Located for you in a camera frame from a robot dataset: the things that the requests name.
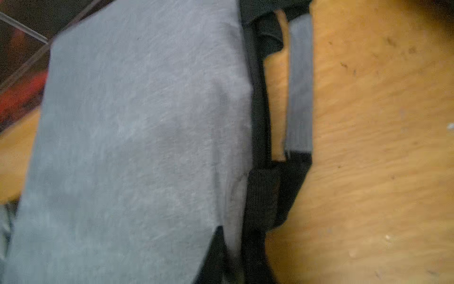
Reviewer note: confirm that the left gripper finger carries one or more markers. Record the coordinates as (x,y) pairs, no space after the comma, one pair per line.
(217,266)

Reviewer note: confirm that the grey laptop bag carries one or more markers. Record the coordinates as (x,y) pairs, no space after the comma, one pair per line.
(160,121)
(8,216)

